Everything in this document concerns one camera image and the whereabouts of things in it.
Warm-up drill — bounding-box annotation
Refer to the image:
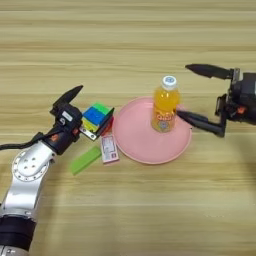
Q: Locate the green rectangular block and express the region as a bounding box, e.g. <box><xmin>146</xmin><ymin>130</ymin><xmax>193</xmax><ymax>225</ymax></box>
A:
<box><xmin>69</xmin><ymin>145</ymin><xmax>103</xmax><ymax>176</ymax></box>

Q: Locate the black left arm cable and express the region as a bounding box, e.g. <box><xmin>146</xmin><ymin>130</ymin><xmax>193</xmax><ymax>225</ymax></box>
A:
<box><xmin>0</xmin><ymin>132</ymin><xmax>46</xmax><ymax>151</ymax></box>

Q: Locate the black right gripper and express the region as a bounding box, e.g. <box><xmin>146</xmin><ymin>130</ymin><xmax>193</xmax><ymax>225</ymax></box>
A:
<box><xmin>176</xmin><ymin>63</ymin><xmax>256</xmax><ymax>138</ymax></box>

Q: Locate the small pink white card box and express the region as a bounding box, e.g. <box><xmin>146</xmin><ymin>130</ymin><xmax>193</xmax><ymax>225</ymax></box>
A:
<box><xmin>99</xmin><ymin>133</ymin><xmax>120</xmax><ymax>165</ymax></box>

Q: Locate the pink round plate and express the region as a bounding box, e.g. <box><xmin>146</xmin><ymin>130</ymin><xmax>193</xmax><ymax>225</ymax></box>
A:
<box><xmin>111</xmin><ymin>96</ymin><xmax>193</xmax><ymax>165</ymax></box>

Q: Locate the multicoloured puzzle cube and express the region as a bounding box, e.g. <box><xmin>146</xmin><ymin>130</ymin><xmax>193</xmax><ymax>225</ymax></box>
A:
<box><xmin>80</xmin><ymin>102</ymin><xmax>115</xmax><ymax>138</ymax></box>

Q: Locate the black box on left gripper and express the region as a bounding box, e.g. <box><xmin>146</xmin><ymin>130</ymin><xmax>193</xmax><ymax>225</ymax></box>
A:
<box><xmin>53</xmin><ymin>102</ymin><xmax>84</xmax><ymax>130</ymax></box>

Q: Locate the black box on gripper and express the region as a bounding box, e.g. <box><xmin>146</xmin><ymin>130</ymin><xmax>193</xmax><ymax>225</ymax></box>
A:
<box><xmin>229</xmin><ymin>72</ymin><xmax>256</xmax><ymax>105</ymax></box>
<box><xmin>53</xmin><ymin>102</ymin><xmax>84</xmax><ymax>130</ymax></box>

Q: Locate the orange juice bottle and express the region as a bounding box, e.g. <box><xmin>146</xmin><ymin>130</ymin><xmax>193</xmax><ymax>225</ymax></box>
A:
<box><xmin>150</xmin><ymin>75</ymin><xmax>181</xmax><ymax>134</ymax></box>

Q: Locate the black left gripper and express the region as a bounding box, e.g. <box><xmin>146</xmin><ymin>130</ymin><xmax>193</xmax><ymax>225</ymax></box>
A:
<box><xmin>44</xmin><ymin>84</ymin><xmax>116</xmax><ymax>156</ymax></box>

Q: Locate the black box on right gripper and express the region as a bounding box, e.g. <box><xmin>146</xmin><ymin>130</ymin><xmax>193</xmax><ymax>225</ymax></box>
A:
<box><xmin>229</xmin><ymin>72</ymin><xmax>256</xmax><ymax>105</ymax></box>

